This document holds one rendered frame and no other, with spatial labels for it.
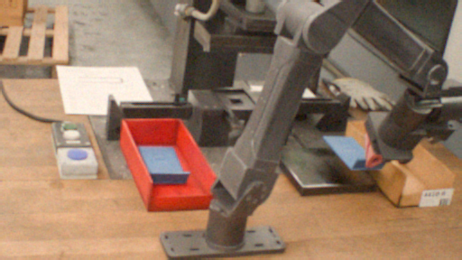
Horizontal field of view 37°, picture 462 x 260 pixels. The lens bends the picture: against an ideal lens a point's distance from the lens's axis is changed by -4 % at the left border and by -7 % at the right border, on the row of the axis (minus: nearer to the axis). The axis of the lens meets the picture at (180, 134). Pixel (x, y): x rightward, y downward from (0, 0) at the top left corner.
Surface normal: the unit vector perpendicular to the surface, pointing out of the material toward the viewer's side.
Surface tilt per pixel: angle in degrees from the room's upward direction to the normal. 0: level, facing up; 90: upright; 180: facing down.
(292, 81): 94
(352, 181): 0
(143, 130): 90
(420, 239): 0
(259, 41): 90
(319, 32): 90
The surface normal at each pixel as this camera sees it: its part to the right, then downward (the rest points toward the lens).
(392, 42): 0.32, 0.48
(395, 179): -0.96, 0.01
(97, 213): 0.11, -0.90
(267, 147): 0.36, 0.26
